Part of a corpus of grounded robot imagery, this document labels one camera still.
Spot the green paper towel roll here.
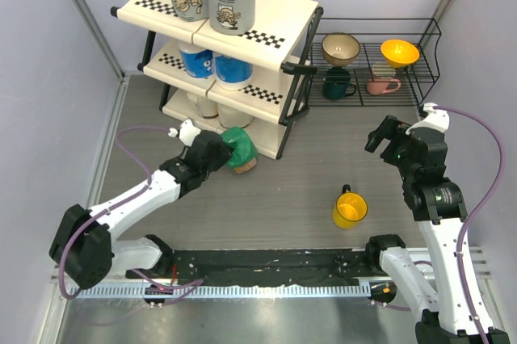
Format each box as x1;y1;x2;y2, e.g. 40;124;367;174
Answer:
221;127;259;174

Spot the cream paper towel roll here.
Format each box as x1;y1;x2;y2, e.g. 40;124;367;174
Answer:
216;103;253;128
187;92;219;119

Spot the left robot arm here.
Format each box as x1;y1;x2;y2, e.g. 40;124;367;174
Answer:
49;130;233;290

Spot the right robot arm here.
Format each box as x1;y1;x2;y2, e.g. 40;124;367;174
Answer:
364;113;510;343

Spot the cream checkered three-tier shelf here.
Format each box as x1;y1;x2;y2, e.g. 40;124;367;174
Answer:
110;0;323;159

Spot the pink mug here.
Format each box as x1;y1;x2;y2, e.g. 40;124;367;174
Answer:
366;62;401;96

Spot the dark green mug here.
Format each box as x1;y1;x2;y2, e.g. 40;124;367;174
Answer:
322;67;357;101

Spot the yellow enamel mug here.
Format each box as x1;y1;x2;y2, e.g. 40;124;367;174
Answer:
331;184;368;229

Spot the yellow orange bowl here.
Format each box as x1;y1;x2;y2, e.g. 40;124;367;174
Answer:
380;39;420;69

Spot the beige brown bowl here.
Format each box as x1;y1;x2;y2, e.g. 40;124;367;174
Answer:
321;33;360;67

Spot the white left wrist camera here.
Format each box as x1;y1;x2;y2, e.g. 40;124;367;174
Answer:
168;119;201;147

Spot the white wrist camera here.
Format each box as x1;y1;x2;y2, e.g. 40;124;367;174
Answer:
406;103;450;135
168;119;201;147

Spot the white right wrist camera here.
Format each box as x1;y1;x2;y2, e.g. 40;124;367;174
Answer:
406;103;450;135

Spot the black wire rack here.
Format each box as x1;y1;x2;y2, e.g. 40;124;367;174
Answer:
308;17;442;107

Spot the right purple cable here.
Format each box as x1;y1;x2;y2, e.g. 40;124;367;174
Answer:
371;104;506;344

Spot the purple cable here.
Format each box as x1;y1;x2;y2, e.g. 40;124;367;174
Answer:
58;125;205;327
371;104;506;344

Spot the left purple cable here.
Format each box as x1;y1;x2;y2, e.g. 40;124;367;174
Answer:
58;125;205;327

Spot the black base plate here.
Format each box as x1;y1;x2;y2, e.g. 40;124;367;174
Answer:
141;249;385;287

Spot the white slotted cable duct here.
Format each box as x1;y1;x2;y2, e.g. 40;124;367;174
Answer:
78;281;371;300

